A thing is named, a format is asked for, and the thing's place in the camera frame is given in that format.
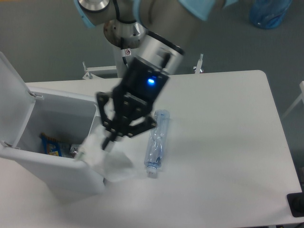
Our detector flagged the blue water jug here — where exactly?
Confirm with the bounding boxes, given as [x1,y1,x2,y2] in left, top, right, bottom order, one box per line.
[249,0,293,29]

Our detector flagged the white trash can lid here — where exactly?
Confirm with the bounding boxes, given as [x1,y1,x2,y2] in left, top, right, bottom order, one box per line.
[0,53,44,148]

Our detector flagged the white frame at right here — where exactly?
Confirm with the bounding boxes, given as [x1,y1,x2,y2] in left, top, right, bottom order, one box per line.
[282,81,304,119]

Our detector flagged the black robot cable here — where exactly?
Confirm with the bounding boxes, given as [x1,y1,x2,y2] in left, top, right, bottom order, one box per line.
[120,37,131,72]

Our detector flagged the black device at edge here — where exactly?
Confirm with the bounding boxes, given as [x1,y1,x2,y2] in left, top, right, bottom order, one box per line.
[287,192,304,218]

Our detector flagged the blue snack wrapper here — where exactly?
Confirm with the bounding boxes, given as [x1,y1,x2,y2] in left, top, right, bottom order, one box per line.
[40,133,62,157]

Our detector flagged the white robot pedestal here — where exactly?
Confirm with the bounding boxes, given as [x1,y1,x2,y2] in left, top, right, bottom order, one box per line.
[82,11,205,80]

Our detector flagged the white trash can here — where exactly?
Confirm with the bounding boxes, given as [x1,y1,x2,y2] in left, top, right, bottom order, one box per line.
[0,87,105,195]

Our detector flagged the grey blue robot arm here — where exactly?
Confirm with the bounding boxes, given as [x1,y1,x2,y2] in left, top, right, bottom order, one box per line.
[74,0,233,151]

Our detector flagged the crushed clear plastic bottle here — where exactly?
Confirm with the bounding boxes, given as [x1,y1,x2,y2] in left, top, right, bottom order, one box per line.
[144,109,170,178]

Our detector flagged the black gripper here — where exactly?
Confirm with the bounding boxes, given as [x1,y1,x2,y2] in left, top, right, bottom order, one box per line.
[96,57,169,150]

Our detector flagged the silver foil wrapper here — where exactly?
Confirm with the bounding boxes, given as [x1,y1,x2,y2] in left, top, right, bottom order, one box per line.
[68,144,81,158]

